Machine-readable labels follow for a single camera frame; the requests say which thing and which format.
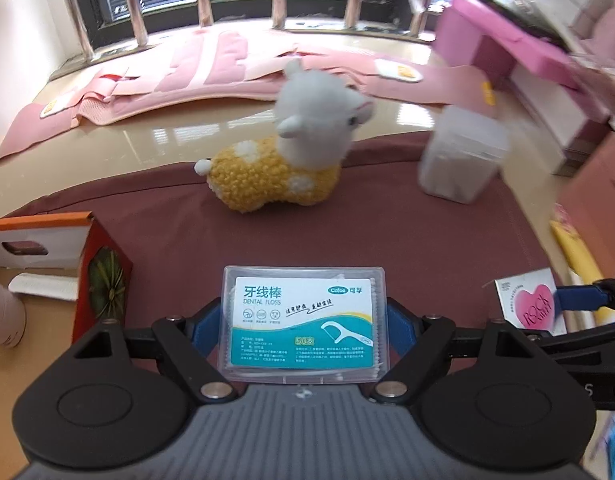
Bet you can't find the dental floss box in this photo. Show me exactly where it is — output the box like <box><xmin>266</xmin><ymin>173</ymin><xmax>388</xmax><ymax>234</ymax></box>
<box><xmin>222</xmin><ymin>265</ymin><xmax>391</xmax><ymax>385</ymax></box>

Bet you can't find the black tablet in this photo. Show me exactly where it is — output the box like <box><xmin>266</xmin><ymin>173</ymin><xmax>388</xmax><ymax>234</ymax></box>
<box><xmin>466</xmin><ymin>0</ymin><xmax>571</xmax><ymax>43</ymax></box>

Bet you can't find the white nail file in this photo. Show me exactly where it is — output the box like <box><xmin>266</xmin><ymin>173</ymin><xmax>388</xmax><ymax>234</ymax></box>
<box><xmin>8</xmin><ymin>272</ymin><xmax>78</xmax><ymax>303</ymax></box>

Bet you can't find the maroon cloth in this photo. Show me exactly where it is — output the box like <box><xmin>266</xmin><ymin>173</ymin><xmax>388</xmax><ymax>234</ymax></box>
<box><xmin>0</xmin><ymin>130</ymin><xmax>579</xmax><ymax>357</ymax></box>

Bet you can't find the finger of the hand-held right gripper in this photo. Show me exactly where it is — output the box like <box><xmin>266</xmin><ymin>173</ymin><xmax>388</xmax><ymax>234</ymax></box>
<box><xmin>554</xmin><ymin>269</ymin><xmax>615</xmax><ymax>314</ymax></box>
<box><xmin>517</xmin><ymin>321</ymin><xmax>615</xmax><ymax>358</ymax></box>

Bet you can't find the white card with pink heart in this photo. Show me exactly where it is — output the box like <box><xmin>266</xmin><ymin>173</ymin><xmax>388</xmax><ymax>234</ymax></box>
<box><xmin>494</xmin><ymin>267</ymin><xmax>571</xmax><ymax>337</ymax></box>

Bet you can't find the magenta box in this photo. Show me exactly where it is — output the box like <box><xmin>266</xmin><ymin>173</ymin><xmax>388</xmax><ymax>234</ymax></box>
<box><xmin>432</xmin><ymin>0</ymin><xmax>594</xmax><ymax>94</ymax></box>

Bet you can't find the pink mat on windowsill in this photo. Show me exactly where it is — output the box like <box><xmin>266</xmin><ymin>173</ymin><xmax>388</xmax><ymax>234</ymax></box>
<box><xmin>0</xmin><ymin>29</ymin><xmax>494</xmax><ymax>162</ymax></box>

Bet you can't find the pink storage box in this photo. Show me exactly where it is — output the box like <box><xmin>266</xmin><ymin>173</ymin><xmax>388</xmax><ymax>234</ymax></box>
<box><xmin>560</xmin><ymin>132</ymin><xmax>615</xmax><ymax>266</ymax></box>

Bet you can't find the yellow tube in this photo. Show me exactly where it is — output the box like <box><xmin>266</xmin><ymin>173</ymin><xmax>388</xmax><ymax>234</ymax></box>
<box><xmin>549</xmin><ymin>219</ymin><xmax>615</xmax><ymax>323</ymax></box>

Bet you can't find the orange cardboard box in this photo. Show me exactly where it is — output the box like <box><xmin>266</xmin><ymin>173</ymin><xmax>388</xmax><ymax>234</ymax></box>
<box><xmin>0</xmin><ymin>212</ymin><xmax>134</xmax><ymax>411</ymax></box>

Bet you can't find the white and yellow alpaca plush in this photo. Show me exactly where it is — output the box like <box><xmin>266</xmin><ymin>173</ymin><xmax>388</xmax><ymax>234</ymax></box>
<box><xmin>194</xmin><ymin>58</ymin><xmax>376</xmax><ymax>216</ymax></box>

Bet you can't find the beige stone desktop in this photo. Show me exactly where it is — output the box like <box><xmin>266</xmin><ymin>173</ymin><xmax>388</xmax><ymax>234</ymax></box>
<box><xmin>0</xmin><ymin>35</ymin><xmax>615</xmax><ymax>281</ymax></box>

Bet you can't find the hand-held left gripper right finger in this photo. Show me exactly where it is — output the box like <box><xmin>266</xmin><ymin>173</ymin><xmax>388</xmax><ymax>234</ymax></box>
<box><xmin>370</xmin><ymin>300</ymin><xmax>544</xmax><ymax>404</ymax></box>

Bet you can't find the clear cotton swab container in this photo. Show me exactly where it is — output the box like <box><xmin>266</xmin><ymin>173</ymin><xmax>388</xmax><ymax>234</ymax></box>
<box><xmin>418</xmin><ymin>104</ymin><xmax>511</xmax><ymax>205</ymax></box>

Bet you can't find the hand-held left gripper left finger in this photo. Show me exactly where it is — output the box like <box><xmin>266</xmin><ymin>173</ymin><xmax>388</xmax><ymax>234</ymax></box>
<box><xmin>74</xmin><ymin>300</ymin><xmax>238</xmax><ymax>404</ymax></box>

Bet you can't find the beige cream jar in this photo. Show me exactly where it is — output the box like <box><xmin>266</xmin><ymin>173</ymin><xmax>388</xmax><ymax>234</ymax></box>
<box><xmin>0</xmin><ymin>280</ymin><xmax>27</xmax><ymax>349</ymax></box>

